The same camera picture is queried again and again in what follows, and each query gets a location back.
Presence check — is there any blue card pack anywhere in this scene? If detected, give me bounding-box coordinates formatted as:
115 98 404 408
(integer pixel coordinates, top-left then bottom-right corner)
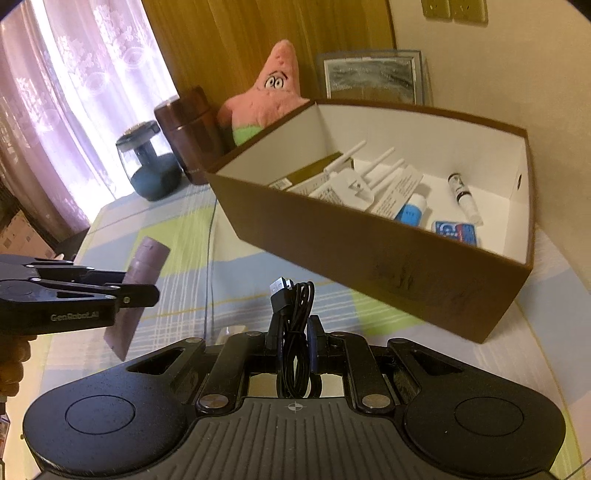
431 219 479 246

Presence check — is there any pink lace curtain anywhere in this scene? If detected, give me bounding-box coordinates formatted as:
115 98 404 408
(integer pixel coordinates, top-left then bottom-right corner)
0 0 179 237

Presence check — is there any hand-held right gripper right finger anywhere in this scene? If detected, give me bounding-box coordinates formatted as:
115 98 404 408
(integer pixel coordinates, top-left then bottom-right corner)
308 316 468 412

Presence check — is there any olive green small box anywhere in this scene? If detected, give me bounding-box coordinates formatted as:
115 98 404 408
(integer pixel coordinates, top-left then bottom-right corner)
268 157 334 193

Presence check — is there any person's left hand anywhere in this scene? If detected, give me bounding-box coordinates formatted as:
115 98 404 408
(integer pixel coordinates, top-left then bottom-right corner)
0 335 38 398

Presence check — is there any purple card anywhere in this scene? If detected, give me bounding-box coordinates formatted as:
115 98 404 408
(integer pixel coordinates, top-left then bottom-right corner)
103 237 171 361

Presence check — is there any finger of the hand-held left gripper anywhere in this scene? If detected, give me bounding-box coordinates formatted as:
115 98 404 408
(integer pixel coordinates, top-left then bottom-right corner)
0 279 160 311
0 256 126 288

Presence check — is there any blue white small box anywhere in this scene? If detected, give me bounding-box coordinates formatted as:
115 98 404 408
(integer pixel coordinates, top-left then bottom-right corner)
394 193 431 227

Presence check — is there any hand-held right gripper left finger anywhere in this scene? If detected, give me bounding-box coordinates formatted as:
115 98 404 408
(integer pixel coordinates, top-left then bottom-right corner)
124 316 280 414

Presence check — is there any thin dark cable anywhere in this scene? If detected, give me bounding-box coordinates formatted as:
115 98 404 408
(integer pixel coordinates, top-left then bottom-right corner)
202 198 221 343

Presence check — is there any pink starfish plush toy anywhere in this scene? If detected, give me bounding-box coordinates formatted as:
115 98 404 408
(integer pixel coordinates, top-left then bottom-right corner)
217 40 311 147

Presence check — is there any copper cylindrical canister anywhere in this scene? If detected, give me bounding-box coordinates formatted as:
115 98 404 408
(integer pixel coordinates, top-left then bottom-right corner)
154 85 232 186

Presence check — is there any brown cardboard box white inside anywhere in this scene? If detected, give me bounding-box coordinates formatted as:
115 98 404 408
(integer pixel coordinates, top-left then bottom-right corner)
203 98 541 345

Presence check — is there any dark teal glass humidifier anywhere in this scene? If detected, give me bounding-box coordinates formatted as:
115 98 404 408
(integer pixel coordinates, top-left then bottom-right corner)
115 121 184 202

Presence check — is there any black usb cable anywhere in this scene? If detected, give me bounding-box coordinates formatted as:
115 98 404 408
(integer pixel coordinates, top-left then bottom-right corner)
268 276 325 400

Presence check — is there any white router with antennas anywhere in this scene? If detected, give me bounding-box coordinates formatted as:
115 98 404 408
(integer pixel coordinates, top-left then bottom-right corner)
309 140 407 213

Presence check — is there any white tube black label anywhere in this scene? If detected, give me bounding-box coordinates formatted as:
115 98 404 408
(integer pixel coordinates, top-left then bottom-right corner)
446 172 484 226

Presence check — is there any blue framed picture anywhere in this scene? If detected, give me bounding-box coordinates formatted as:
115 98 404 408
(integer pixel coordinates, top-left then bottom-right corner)
316 49 433 106

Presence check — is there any beige wall socket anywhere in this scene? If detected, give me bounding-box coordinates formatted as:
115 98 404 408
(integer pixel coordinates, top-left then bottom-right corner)
421 0 451 20
450 0 488 25

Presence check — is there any white paper leaflet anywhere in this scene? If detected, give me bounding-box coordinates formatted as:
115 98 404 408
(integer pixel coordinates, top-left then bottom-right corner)
369 166 424 219

